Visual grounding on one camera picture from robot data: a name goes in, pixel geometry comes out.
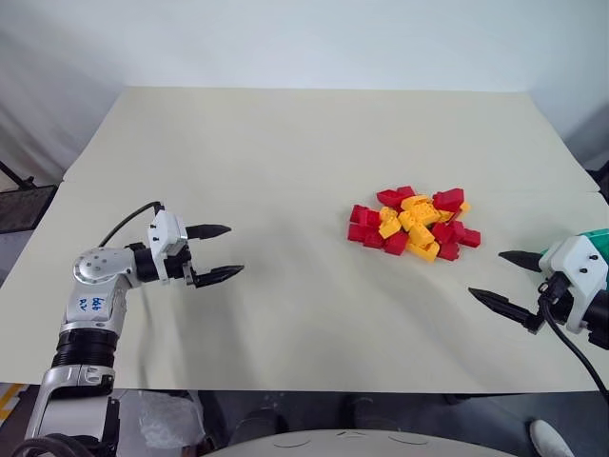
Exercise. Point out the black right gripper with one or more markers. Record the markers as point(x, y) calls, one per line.
point(554, 304)

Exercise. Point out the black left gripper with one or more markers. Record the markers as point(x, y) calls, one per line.
point(180, 266)

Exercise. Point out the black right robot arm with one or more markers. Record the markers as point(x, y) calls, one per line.
point(599, 319)

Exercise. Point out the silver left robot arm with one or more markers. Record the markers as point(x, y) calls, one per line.
point(88, 304)

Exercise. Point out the red toy block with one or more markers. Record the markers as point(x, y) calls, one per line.
point(449, 250)
point(471, 237)
point(364, 215)
point(459, 228)
point(387, 196)
point(441, 232)
point(374, 237)
point(448, 199)
point(357, 232)
point(396, 243)
point(406, 191)

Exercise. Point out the yellow plastic toy brick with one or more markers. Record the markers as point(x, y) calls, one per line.
point(426, 252)
point(465, 206)
point(413, 202)
point(418, 234)
point(390, 224)
point(447, 216)
point(422, 214)

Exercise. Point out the dark object beside table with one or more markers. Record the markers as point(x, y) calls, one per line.
point(600, 181)

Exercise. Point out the white shoe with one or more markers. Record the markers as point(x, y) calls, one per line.
point(549, 439)

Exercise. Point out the clear plastic bag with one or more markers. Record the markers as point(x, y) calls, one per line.
point(166, 421)

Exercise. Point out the black mesh panel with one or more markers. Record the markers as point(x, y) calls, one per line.
point(24, 207)

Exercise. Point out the black metal stand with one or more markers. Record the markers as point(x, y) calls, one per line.
point(16, 177)

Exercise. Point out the beige rounded robot torso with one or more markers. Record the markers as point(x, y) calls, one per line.
point(366, 445)

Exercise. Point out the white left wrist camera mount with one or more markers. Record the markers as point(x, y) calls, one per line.
point(165, 233)

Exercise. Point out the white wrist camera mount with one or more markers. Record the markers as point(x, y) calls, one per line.
point(581, 266)
point(165, 233)

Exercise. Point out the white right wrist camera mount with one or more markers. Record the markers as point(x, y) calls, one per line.
point(581, 266)

